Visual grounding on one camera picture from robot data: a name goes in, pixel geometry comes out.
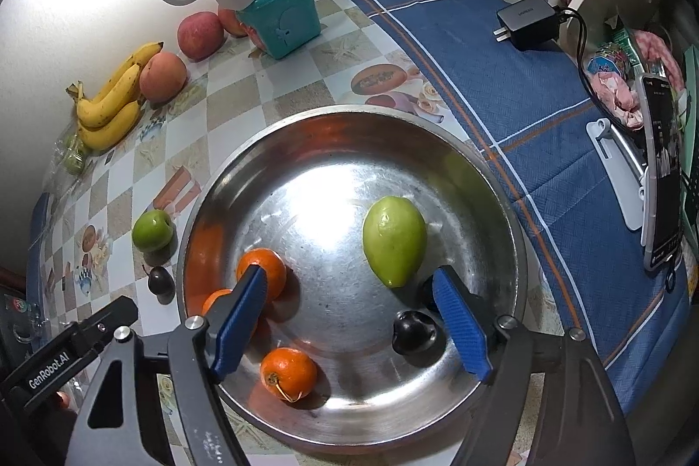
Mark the red apple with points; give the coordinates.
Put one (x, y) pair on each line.
(200, 35)
(230, 23)
(163, 77)

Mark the small green mango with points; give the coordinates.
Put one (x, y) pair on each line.
(152, 231)

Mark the black power adapter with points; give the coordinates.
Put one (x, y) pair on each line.
(528, 24)

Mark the teal box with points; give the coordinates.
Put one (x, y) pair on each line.
(278, 27)

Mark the yellow banana bunch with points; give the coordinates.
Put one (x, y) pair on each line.
(102, 121)

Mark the red apple right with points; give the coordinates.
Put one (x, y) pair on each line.
(230, 23)

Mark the smartphone on white stand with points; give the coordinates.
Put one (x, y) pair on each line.
(646, 181)

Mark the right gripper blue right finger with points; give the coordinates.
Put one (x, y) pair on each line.
(468, 320)

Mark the red apple left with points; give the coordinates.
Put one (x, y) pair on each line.
(163, 77)

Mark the red apple middle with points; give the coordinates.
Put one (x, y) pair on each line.
(200, 35)

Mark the checkered plastic tablecloth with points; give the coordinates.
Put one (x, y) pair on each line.
(82, 255)

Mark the large pale green mango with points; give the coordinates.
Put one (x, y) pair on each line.
(394, 240)

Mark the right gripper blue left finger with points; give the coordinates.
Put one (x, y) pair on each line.
(232, 318)

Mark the clear bag of green fruit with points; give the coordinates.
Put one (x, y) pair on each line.
(68, 158)

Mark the blue striped cloth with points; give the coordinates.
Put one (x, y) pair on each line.
(527, 112)

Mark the orange with stem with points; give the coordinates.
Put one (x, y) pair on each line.
(289, 374)

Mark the stainless steel bowl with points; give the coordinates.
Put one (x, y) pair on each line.
(302, 188)

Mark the black knob in bowl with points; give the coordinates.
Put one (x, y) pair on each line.
(413, 333)

